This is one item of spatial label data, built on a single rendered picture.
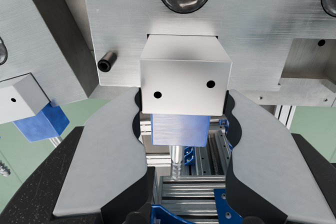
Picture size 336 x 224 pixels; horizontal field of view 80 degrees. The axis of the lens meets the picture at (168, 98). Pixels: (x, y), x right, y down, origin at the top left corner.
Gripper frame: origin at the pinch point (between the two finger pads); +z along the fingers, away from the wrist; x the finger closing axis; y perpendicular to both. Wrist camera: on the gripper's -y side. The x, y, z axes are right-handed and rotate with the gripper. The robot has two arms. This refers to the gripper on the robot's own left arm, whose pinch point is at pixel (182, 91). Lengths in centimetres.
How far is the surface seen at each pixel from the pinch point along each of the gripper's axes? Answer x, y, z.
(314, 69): 12.6, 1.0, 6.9
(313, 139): 95, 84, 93
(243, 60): 4.9, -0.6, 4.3
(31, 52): -14.5, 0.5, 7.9
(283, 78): 9.3, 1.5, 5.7
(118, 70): -5.1, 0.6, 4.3
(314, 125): 91, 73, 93
